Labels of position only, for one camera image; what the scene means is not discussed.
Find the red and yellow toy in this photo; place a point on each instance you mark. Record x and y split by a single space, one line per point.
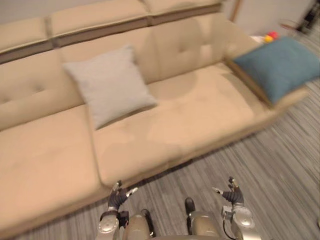
271 36

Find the silver robot leg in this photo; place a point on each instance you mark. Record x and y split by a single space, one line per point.
140 225
197 220

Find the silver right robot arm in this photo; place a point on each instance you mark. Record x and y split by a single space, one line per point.
238 220

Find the grey square cushion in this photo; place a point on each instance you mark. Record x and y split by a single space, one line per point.
110 85

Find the teal square cushion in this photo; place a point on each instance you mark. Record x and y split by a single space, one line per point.
277 66

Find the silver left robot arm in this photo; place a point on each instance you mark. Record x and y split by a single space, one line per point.
108 222

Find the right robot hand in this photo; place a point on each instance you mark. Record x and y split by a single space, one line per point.
232 193

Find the silver right robot leg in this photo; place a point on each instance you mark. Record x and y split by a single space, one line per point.
197 220

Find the silver left robot leg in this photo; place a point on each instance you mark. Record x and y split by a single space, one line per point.
140 225

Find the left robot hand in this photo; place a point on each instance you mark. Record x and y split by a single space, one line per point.
118 195

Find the beige fabric sofa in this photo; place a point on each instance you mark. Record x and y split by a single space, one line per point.
175 120

